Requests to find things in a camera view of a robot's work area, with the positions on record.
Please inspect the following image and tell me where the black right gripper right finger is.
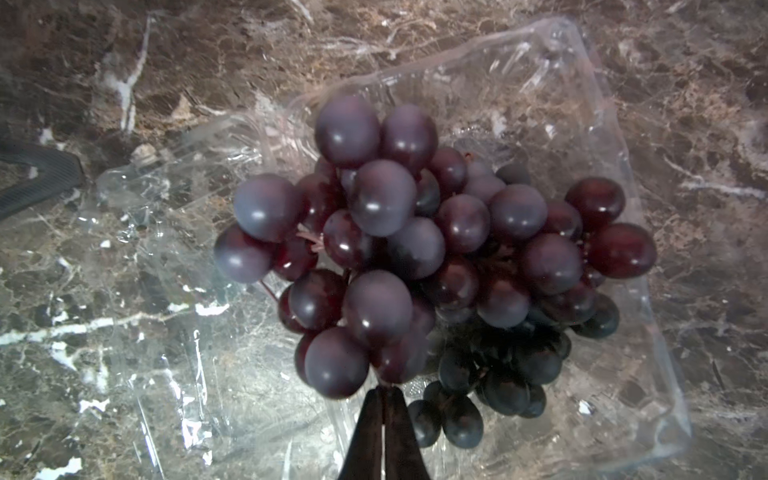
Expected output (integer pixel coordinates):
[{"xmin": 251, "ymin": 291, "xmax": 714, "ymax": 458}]
[{"xmin": 383, "ymin": 386, "xmax": 431, "ymax": 480}]

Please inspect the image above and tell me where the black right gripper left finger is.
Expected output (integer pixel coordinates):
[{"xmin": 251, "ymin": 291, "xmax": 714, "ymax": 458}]
[{"xmin": 337, "ymin": 387, "xmax": 384, "ymax": 480}]

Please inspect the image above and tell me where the black grape bunch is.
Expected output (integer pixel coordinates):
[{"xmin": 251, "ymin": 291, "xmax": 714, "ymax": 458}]
[{"xmin": 408, "ymin": 294, "xmax": 620, "ymax": 449}]

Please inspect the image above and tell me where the clear plastic clamshell container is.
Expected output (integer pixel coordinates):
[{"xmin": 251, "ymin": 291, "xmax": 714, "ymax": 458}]
[{"xmin": 87, "ymin": 18, "xmax": 691, "ymax": 479}]

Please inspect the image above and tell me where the purple grape bunch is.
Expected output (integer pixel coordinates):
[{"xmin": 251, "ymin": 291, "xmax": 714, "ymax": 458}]
[{"xmin": 213, "ymin": 95, "xmax": 657, "ymax": 399}]

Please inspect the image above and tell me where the black left camera cable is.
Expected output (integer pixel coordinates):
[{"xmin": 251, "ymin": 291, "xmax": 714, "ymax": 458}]
[{"xmin": 0, "ymin": 140, "xmax": 85, "ymax": 220}]

